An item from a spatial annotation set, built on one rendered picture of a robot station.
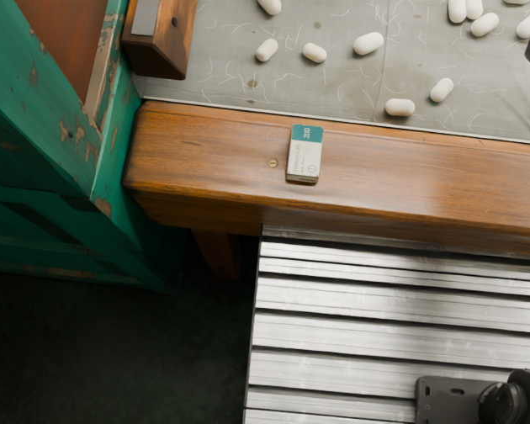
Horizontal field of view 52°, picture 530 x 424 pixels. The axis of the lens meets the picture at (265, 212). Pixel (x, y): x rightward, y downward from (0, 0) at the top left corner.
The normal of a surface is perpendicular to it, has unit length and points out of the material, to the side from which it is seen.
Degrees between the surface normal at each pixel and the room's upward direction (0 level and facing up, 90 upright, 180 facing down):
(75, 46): 90
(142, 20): 0
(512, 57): 0
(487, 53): 0
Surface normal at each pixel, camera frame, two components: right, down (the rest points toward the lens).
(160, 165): 0.02, -0.26
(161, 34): 0.91, 0.00
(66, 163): 0.99, 0.12
